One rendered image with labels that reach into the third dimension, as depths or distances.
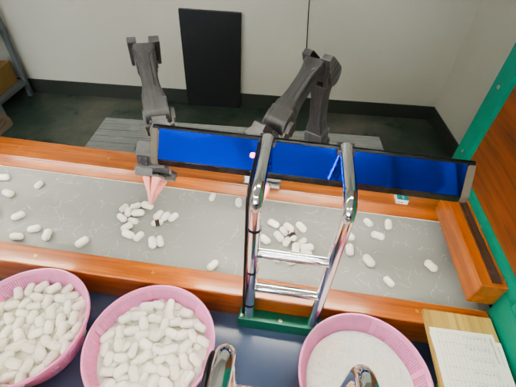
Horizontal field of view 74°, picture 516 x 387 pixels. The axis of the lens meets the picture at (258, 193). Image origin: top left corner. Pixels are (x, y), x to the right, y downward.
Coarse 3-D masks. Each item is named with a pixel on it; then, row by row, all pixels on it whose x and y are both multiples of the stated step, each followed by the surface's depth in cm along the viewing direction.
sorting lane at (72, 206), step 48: (0, 192) 103; (48, 192) 104; (96, 192) 105; (144, 192) 106; (192, 192) 107; (0, 240) 90; (48, 240) 91; (96, 240) 92; (144, 240) 92; (192, 240) 93; (240, 240) 94; (384, 240) 96; (432, 240) 97; (336, 288) 85; (384, 288) 85; (432, 288) 86
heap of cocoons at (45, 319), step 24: (48, 288) 80; (72, 288) 82; (0, 312) 76; (24, 312) 76; (48, 312) 76; (72, 312) 77; (0, 336) 72; (24, 336) 73; (48, 336) 73; (72, 336) 73; (0, 360) 69; (24, 360) 70; (48, 360) 69; (0, 384) 67
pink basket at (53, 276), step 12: (12, 276) 79; (24, 276) 81; (36, 276) 82; (48, 276) 82; (60, 276) 82; (72, 276) 80; (12, 288) 80; (24, 288) 82; (84, 288) 78; (0, 300) 79; (84, 324) 72; (84, 336) 79; (72, 348) 71; (60, 360) 67; (48, 372) 69; (12, 384) 63; (24, 384) 64; (36, 384) 71
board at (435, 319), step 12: (432, 312) 77; (444, 312) 77; (432, 324) 75; (444, 324) 75; (456, 324) 75; (468, 324) 75; (480, 324) 76; (492, 324) 76; (432, 348) 71; (432, 360) 70
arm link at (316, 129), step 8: (320, 80) 103; (328, 80) 101; (320, 88) 105; (328, 88) 105; (312, 96) 110; (320, 96) 108; (328, 96) 110; (312, 104) 112; (320, 104) 110; (312, 112) 114; (320, 112) 112; (312, 120) 116; (320, 120) 115; (312, 128) 119; (320, 128) 117; (328, 128) 122; (304, 136) 124; (312, 136) 121; (320, 136) 119
